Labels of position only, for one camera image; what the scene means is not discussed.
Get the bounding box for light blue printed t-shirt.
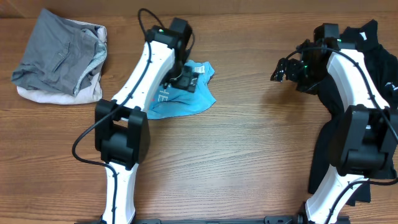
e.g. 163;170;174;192
147;60;216;119

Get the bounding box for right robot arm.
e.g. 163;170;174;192
265;20;397;223

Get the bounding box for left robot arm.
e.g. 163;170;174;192
95;18;198;223

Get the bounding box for black t-shirt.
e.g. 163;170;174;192
308;19;397;194

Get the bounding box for white folded garment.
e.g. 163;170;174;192
16;19;108;105

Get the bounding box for grey folded trousers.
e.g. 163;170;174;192
11;8;108;98

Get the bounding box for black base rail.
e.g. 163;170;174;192
74;215;351;224

